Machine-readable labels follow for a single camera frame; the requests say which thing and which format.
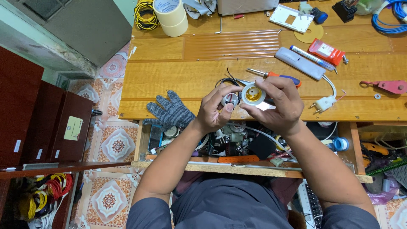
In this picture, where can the person's left hand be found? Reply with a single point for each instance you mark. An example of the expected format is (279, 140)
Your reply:
(208, 111)

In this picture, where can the person's right hand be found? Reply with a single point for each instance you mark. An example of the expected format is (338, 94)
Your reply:
(283, 108)

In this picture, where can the white lamp socket brass inside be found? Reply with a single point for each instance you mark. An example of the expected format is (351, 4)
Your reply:
(253, 94)

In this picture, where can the grey knit work glove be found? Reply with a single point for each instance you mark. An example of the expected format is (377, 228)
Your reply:
(171, 111)

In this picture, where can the grey long plastic box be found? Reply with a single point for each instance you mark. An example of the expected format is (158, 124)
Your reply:
(299, 63)

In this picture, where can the open wooden drawer with parts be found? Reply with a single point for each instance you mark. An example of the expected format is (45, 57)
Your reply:
(248, 144)

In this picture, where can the orange plastic strip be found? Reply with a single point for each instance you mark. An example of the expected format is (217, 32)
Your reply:
(238, 159)

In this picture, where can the white marker pen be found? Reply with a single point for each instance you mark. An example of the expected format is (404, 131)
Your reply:
(310, 56)

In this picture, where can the blue white thread tape roll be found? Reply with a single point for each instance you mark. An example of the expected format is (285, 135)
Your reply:
(341, 144)

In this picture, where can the clear corrugated plastic sheet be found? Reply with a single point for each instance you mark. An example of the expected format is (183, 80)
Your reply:
(232, 44)

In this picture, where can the red plastic packet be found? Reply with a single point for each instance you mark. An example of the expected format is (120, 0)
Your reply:
(326, 51)

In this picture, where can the yellow round disc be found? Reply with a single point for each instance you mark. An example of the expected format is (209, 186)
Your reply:
(313, 35)

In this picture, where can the small metal screw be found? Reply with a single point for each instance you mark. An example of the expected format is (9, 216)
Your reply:
(345, 59)

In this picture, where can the metal hex key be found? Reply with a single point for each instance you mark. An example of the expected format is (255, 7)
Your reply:
(220, 27)

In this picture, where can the cream masking tape roll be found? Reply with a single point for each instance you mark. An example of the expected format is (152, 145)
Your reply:
(176, 29)
(168, 11)

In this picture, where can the small metal washer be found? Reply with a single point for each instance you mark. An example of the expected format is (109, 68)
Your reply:
(377, 96)

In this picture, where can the person's dark grey shirt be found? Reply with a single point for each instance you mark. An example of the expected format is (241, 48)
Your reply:
(229, 206)

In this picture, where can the blue black push button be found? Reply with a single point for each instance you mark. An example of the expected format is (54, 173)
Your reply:
(319, 16)

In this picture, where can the red alligator clip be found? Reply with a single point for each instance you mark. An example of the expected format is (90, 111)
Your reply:
(239, 16)

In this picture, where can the pale green plug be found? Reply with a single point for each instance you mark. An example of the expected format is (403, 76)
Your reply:
(304, 8)

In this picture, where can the white appliance housing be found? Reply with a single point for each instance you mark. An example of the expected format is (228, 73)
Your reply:
(246, 7)

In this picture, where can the side drawer with tools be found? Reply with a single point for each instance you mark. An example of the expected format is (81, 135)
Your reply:
(384, 159)

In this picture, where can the pale green white plastic part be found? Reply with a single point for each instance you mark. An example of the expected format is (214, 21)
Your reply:
(368, 7)

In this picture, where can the grey metal panel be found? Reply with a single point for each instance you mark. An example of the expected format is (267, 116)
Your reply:
(85, 28)

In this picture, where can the dark brown wooden cabinet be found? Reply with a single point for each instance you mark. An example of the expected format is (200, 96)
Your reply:
(31, 121)

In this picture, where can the white switch cover plate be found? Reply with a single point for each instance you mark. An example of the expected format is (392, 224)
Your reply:
(291, 18)

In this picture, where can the pink metal pulley bracket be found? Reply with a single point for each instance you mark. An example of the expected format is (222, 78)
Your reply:
(389, 86)

